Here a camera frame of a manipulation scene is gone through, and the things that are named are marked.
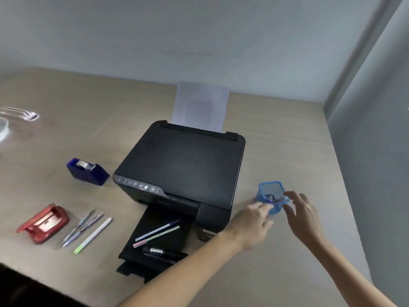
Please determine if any person's right hand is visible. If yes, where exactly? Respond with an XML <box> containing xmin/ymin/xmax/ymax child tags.
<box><xmin>282</xmin><ymin>191</ymin><xmax>327</xmax><ymax>250</ymax></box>

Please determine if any person's left hand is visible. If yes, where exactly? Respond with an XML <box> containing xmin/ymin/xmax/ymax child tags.
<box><xmin>224</xmin><ymin>201</ymin><xmax>275</xmax><ymax>252</ymax></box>

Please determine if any blue mesh pen holder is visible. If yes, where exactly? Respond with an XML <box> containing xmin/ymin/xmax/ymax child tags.
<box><xmin>255</xmin><ymin>181</ymin><xmax>290</xmax><ymax>215</ymax></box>

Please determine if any person's left forearm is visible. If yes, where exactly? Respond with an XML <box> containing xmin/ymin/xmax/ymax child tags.
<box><xmin>117</xmin><ymin>231</ymin><xmax>245</xmax><ymax>307</ymax></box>

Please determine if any person's right forearm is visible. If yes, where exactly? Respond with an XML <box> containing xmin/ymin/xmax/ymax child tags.
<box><xmin>308</xmin><ymin>239</ymin><xmax>399</xmax><ymax>307</ymax></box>

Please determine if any black inkjet printer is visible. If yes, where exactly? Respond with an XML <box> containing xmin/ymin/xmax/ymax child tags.
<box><xmin>112</xmin><ymin>120</ymin><xmax>246</xmax><ymax>284</ymax></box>

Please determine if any purple striped pen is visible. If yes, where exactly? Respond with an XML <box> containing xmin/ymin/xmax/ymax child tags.
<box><xmin>135</xmin><ymin>219</ymin><xmax>181</xmax><ymax>242</ymax></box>

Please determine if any black marker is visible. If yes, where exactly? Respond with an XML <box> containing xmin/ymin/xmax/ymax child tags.
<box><xmin>143</xmin><ymin>247</ymin><xmax>188</xmax><ymax>263</ymax></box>

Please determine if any green pen with pink cap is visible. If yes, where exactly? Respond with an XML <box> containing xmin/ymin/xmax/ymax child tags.
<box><xmin>133</xmin><ymin>226</ymin><xmax>181</xmax><ymax>248</ymax></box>

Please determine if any white paper sheet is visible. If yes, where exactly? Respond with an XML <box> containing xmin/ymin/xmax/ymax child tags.
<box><xmin>172</xmin><ymin>82</ymin><xmax>230</xmax><ymax>134</ymax></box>

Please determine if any blue tape dispenser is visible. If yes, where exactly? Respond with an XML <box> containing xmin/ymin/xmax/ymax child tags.
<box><xmin>66</xmin><ymin>158</ymin><xmax>110</xmax><ymax>186</ymax></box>

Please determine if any white pen with green cap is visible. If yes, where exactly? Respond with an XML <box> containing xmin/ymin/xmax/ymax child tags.
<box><xmin>74</xmin><ymin>217</ymin><xmax>113</xmax><ymax>254</ymax></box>

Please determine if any light blue pen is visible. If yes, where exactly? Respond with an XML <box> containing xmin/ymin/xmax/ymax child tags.
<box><xmin>62</xmin><ymin>209</ymin><xmax>96</xmax><ymax>244</ymax></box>

